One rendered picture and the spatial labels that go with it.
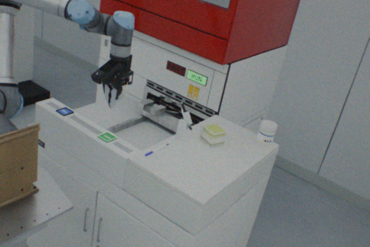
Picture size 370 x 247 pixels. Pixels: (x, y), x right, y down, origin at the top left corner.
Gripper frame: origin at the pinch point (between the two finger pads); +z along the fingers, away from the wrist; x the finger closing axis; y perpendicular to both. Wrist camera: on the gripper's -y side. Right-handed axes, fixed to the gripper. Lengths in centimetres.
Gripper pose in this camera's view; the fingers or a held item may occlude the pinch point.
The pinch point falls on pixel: (109, 105)
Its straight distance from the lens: 161.2
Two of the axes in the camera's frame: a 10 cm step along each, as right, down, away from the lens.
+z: -1.8, 8.8, 4.4
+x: -7.9, -3.9, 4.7
